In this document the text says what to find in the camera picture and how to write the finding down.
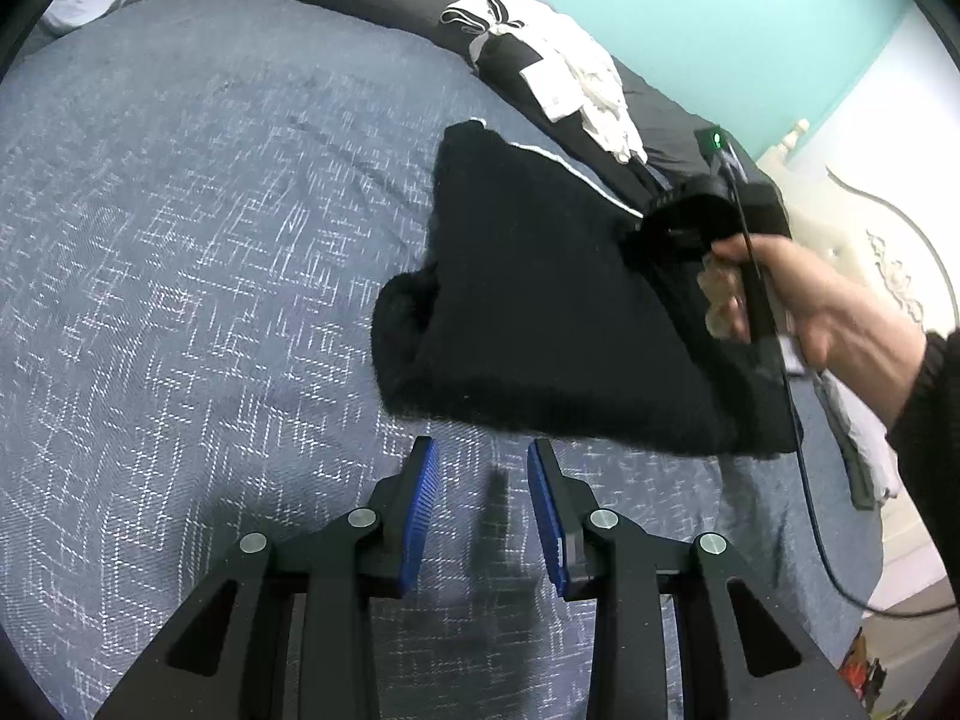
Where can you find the black hoodie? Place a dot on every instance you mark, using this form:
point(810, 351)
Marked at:
point(525, 300)

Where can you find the white garment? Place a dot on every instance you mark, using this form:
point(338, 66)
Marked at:
point(585, 67)

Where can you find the person's right forearm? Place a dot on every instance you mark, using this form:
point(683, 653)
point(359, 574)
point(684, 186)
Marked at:
point(930, 427)

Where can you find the folded white cloth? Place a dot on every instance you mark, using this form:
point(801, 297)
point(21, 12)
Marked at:
point(862, 442)

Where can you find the beige tufted headboard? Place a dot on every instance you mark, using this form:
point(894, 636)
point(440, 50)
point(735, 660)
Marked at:
point(847, 225)

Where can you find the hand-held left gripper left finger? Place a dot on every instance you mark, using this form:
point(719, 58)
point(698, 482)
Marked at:
point(420, 510)

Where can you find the colourful packaging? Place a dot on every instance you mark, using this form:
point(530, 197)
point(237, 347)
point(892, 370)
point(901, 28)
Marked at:
point(870, 679)

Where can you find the person's right hand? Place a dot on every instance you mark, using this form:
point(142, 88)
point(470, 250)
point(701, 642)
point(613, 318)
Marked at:
point(832, 307)

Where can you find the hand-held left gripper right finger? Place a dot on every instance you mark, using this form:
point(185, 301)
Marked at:
point(547, 510)

